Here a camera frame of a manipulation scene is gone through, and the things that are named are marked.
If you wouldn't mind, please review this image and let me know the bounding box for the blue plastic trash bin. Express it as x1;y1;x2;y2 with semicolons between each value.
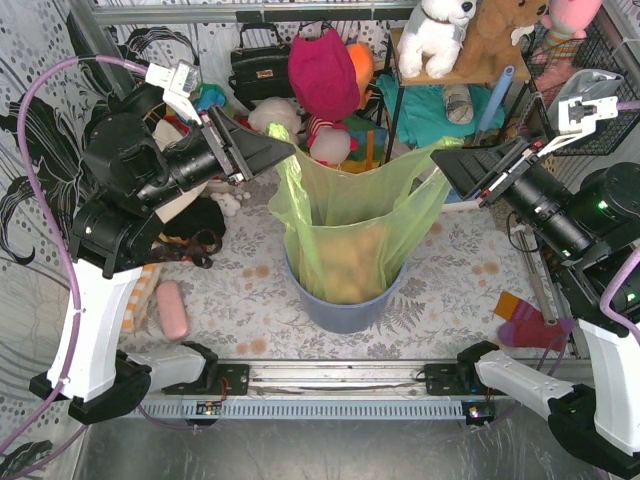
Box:
284;253;408;335

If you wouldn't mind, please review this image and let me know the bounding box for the metal base rail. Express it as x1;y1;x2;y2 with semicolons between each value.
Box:
128;360;498;425

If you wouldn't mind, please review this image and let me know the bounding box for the cream canvas tote bag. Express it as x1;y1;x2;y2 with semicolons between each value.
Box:
149;119;201;221

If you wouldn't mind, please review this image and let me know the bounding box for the black leather handbag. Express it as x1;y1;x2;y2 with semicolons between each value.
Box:
228;22;295;110

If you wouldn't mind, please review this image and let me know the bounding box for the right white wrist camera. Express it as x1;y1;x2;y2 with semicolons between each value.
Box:
538;95;618;158

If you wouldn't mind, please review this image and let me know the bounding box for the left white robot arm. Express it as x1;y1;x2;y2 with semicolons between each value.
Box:
29;107;295;425

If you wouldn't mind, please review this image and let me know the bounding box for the pink glasses case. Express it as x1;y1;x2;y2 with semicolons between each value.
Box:
156;281;189;341

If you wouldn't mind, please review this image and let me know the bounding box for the green plastic trash bag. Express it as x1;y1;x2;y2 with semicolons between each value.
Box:
268;137;463;305

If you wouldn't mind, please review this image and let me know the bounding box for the orange checked towel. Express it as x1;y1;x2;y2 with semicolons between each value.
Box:
122;264;162;332

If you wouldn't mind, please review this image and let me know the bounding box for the white plush lamb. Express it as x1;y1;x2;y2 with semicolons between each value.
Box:
248;97;302;136

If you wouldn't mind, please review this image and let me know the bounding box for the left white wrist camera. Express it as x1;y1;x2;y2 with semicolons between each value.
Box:
145;60;202;125

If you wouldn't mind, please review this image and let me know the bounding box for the rainbow striped bag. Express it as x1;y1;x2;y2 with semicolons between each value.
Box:
342;115;388;174

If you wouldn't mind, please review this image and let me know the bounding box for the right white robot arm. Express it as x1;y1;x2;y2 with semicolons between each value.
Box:
424;137;639;479

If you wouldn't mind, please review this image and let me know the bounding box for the pink plush pig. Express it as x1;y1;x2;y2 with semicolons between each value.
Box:
306;116;359;167

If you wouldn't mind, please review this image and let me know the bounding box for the white plush dog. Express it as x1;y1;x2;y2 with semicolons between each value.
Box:
398;0;477;79

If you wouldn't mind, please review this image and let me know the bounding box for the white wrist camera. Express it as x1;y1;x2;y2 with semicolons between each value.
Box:
145;60;202;125
538;95;618;158

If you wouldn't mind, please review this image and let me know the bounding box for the black wire basket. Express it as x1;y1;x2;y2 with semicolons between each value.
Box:
522;24;639;157

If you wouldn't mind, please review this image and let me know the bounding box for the teal folded cloth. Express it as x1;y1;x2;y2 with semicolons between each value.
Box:
395;85;492;148

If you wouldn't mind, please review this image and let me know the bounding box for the colourful scarf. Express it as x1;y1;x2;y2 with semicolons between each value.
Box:
192;83;227;113

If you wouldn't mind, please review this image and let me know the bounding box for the pink plush toy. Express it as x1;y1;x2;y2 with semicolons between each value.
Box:
531;0;602;64

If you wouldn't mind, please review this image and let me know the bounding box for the colourful sock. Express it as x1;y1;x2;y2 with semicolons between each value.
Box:
494;291;576;348

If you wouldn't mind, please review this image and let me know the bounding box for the magenta hanging cloth bag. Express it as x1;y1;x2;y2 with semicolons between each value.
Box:
288;28;360;122

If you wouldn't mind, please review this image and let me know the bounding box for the brown plush bear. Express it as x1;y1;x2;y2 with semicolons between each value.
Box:
454;0;549;77

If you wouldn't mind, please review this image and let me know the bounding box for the silver foil pouch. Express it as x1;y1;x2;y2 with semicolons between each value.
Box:
547;69;624;132

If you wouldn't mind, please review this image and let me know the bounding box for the black curved hat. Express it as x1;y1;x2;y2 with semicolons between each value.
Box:
108;83;166;122

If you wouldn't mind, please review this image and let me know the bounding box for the orange plush toy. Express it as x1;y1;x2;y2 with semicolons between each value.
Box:
347;43;374;104

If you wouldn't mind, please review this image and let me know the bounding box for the brown leather bag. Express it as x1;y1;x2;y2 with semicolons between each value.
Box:
151;230;223;269

